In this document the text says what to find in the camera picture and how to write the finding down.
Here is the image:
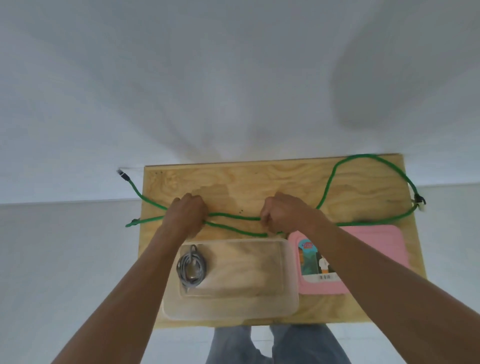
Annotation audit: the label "person's left hand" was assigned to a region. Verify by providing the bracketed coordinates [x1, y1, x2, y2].
[164, 193, 208, 239]

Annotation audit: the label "person's right hand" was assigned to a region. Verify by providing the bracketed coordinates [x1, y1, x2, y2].
[260, 192, 326, 235]

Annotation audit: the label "green network cable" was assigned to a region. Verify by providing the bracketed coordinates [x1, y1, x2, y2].
[116, 154, 427, 238]

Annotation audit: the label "person's left forearm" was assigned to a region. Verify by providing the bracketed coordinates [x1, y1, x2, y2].
[50, 221, 196, 364]

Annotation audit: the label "person's right forearm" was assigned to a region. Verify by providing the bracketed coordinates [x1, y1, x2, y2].
[304, 219, 480, 364]

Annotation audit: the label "wooden table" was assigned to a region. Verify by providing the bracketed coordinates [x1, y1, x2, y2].
[138, 153, 427, 329]

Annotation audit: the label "clear plastic container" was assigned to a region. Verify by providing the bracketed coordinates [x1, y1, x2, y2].
[162, 238, 300, 322]

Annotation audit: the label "pink container lid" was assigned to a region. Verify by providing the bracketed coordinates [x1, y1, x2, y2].
[287, 224, 410, 296]

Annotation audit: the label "person's grey trousers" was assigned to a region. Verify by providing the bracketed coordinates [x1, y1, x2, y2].
[205, 325, 352, 364]

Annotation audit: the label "coiled grey cable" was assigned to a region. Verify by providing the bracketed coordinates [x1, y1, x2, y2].
[176, 244, 208, 289]

